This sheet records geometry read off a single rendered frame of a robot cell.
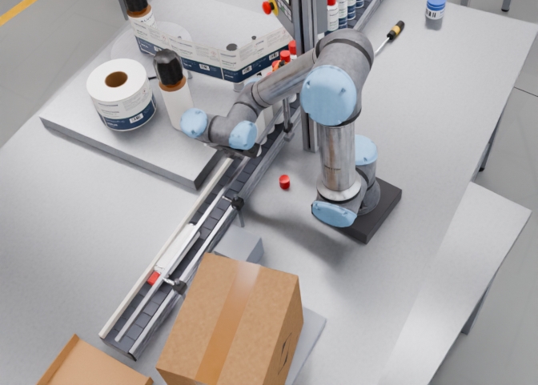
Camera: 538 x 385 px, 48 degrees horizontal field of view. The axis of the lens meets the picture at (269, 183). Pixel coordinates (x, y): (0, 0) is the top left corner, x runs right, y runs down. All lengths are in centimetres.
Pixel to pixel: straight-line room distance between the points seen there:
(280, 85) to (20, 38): 289
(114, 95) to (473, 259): 122
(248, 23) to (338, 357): 134
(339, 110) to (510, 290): 166
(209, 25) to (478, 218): 125
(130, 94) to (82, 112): 28
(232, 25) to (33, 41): 199
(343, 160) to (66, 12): 310
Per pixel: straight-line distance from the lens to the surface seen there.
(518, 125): 332
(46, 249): 202
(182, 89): 196
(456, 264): 182
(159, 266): 174
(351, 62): 131
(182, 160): 200
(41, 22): 430
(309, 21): 164
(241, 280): 146
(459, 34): 246
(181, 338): 142
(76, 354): 181
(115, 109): 207
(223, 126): 159
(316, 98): 128
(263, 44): 211
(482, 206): 194
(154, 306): 175
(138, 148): 208
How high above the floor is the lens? 240
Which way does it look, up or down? 53 degrees down
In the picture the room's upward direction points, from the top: 9 degrees counter-clockwise
